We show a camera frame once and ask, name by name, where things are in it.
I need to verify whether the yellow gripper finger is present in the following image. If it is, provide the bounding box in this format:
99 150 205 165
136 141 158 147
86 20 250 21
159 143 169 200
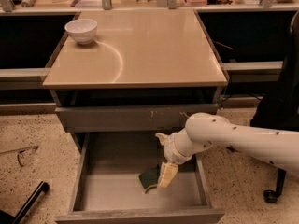
155 133 168 146
158 162 178 188

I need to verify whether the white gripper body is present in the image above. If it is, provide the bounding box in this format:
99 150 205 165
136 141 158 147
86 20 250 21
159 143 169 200
162 133 192 165

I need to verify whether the green yellow sponge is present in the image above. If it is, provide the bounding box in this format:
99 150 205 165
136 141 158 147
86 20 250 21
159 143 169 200
138 166 160 193

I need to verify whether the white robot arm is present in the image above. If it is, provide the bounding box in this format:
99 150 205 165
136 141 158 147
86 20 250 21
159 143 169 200
156 113 299 188

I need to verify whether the grey top drawer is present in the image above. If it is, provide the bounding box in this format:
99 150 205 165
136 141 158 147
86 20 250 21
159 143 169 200
56 104 218 133

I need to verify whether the grey open middle drawer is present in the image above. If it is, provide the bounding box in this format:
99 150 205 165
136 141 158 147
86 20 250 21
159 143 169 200
56 132 224 224

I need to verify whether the beige top drawer cabinet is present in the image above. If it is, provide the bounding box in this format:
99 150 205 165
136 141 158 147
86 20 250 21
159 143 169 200
42 8 229 147

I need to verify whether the black office chair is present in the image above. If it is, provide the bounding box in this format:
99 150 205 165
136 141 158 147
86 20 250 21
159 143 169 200
226 11 299 203

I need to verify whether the white ceramic bowl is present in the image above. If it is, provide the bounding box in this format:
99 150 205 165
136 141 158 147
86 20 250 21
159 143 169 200
64 19 97 44

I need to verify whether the black chair leg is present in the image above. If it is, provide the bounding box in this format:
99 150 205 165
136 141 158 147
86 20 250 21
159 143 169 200
0 181 50 224

